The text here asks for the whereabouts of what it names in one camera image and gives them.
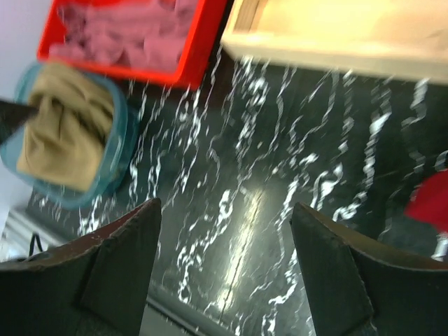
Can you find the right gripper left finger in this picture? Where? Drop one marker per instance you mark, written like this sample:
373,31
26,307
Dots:
96,284

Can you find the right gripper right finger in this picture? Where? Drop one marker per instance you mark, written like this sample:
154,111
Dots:
356,285

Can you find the red pleated skirt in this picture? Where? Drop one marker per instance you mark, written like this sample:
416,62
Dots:
429,203

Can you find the tan brown garment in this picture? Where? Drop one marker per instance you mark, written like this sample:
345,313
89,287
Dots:
64,144

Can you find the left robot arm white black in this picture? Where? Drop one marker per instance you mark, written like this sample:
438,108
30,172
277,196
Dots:
13,116

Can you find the teal transparent plastic tub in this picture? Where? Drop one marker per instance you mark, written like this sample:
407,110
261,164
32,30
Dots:
117,154

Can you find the black marble pattern mat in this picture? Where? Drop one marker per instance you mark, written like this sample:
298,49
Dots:
230,160

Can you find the wooden rack base tray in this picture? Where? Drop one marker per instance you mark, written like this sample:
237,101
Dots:
403,39

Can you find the mauve pink garment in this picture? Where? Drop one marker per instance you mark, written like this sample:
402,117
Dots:
144,35

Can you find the red plastic bin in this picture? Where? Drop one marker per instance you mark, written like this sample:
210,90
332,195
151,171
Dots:
192,64

